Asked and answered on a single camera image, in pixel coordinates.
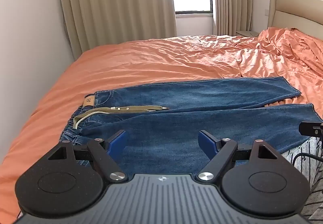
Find beige padded headboard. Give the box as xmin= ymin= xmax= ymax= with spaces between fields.
xmin=267 ymin=0 xmax=323 ymax=38

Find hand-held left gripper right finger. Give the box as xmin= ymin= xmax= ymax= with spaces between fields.
xmin=195 ymin=130 xmax=278 ymax=182

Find blue denim pants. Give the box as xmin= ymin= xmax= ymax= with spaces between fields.
xmin=59 ymin=76 xmax=323 ymax=176

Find olive fabric belt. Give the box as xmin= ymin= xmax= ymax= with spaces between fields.
xmin=80 ymin=105 xmax=169 ymax=114

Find wide beige curtain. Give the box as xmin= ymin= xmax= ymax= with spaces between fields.
xmin=56 ymin=0 xmax=177 ymax=60

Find bed with orange sheet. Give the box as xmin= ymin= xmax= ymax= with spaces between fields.
xmin=0 ymin=35 xmax=323 ymax=224

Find beige nightstand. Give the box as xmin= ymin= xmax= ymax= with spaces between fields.
xmin=236 ymin=30 xmax=260 ymax=37

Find person's patterned grey clothing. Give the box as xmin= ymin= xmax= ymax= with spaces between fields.
xmin=280 ymin=136 xmax=323 ymax=224

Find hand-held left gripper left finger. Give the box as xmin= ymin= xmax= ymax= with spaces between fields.
xmin=48 ymin=130 xmax=127 ymax=182

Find black cable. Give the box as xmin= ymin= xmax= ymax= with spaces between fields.
xmin=291 ymin=136 xmax=323 ymax=164

